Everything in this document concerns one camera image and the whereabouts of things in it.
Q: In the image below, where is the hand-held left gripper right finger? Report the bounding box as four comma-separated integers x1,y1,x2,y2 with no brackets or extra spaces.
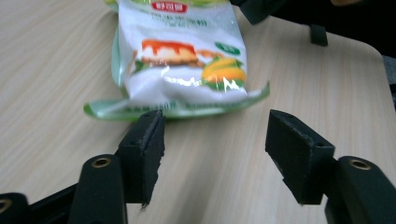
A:
264,108,337,206

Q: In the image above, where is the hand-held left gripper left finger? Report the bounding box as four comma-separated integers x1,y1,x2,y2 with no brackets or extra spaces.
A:
115,109,166,208

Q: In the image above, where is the white and green snack bag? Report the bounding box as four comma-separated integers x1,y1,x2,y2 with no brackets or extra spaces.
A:
83,0,271,122

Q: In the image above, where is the black tape strip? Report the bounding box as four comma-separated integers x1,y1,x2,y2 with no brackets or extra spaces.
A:
309,23,329,48

